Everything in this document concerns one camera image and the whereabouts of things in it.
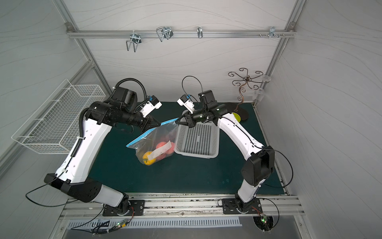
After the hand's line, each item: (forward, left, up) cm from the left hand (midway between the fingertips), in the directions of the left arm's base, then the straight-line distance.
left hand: (157, 123), depth 66 cm
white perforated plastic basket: (+11, -22, -33) cm, 41 cm away
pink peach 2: (-2, -4, -21) cm, 21 cm away
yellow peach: (-9, +7, -21) cm, 24 cm away
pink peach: (-2, +2, -16) cm, 16 cm away
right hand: (+5, -8, -4) cm, 10 cm away
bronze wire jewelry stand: (+33, -50, -24) cm, 64 cm away
